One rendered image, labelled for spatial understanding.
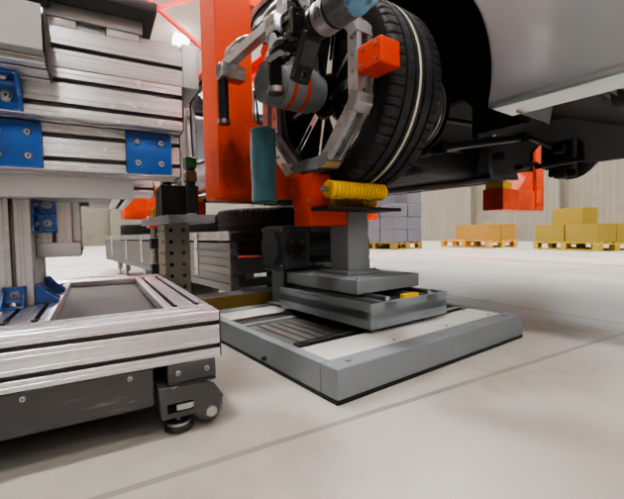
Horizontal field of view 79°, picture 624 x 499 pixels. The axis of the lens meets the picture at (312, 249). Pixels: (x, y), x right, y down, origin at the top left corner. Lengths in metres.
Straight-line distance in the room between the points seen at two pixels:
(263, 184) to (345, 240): 0.34
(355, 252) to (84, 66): 0.94
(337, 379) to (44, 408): 0.53
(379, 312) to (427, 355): 0.18
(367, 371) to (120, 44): 0.85
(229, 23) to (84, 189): 1.06
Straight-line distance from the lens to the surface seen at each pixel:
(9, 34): 0.78
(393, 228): 7.90
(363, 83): 1.21
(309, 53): 1.00
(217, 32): 1.77
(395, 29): 1.27
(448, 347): 1.15
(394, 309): 1.18
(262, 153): 1.34
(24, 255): 1.04
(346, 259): 1.36
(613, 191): 11.91
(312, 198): 1.25
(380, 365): 0.95
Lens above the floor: 0.37
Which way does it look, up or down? 2 degrees down
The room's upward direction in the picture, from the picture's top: 1 degrees counter-clockwise
